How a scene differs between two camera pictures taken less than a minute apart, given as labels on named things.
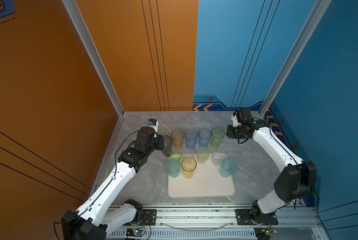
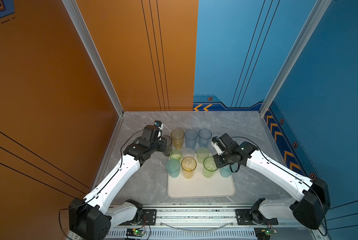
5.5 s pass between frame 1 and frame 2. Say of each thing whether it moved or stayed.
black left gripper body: stayed
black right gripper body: moved
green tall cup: moved
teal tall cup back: stayed
